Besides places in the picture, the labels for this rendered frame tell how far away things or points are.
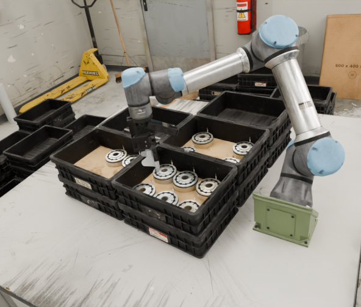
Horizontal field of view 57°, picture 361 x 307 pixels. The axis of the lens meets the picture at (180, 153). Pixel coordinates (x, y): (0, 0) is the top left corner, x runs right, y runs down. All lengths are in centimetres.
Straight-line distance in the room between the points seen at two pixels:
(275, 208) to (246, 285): 28
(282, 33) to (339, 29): 278
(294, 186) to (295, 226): 14
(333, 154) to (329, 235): 36
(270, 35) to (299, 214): 60
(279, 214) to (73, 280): 77
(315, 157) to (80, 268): 92
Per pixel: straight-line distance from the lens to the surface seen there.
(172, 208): 114
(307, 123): 113
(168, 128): 113
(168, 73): 108
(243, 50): 127
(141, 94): 107
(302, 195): 123
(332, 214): 145
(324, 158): 111
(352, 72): 396
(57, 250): 148
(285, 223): 127
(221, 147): 158
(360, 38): 392
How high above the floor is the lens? 169
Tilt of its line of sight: 33 degrees down
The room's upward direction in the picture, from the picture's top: 9 degrees counter-clockwise
